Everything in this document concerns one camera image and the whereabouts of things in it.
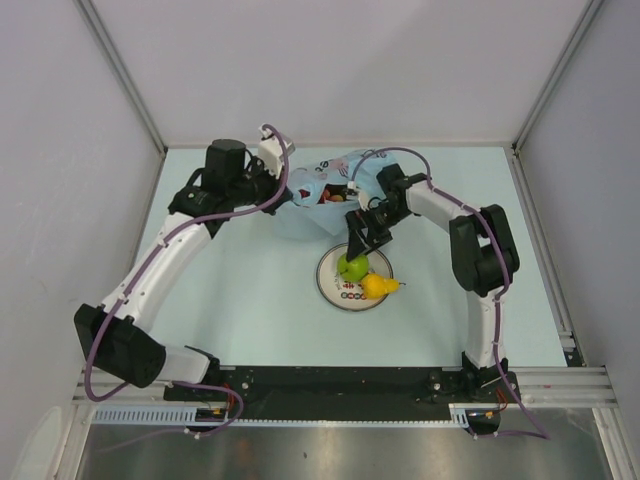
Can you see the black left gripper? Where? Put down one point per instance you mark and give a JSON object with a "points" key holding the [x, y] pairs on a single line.
{"points": [[257, 166]]}

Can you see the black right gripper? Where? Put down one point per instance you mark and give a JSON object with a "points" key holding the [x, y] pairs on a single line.
{"points": [[358, 241]]}

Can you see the green fake apple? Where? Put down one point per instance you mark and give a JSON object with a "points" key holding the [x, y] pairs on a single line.
{"points": [[353, 271]]}

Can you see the yellow fake fruit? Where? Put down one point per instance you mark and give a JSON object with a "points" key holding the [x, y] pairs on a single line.
{"points": [[375, 286]]}

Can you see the round printed white plate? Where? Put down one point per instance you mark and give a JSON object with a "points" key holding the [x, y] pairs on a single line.
{"points": [[346, 295]]}

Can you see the light blue printed plastic bag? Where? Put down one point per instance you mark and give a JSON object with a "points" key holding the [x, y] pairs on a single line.
{"points": [[307, 223]]}

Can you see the red fake cherry bunch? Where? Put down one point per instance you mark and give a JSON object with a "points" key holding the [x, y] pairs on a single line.
{"points": [[329, 193]]}

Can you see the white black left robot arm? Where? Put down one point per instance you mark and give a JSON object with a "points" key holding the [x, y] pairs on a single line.
{"points": [[115, 335]]}

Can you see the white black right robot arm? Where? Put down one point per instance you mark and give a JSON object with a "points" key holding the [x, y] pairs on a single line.
{"points": [[484, 257]]}

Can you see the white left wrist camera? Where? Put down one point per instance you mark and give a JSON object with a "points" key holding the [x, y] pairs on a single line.
{"points": [[272, 149]]}

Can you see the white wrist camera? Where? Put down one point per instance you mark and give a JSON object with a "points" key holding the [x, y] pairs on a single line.
{"points": [[272, 149], [365, 201]]}

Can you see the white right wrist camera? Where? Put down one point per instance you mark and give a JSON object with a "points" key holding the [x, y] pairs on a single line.
{"points": [[365, 201]]}

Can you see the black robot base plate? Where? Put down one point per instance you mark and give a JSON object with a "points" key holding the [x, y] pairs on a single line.
{"points": [[358, 394]]}

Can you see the aluminium frame rail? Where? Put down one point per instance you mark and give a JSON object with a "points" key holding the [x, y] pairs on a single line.
{"points": [[565, 387]]}

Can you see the white slotted cable duct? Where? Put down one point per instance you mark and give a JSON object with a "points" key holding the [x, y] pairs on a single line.
{"points": [[158, 415]]}

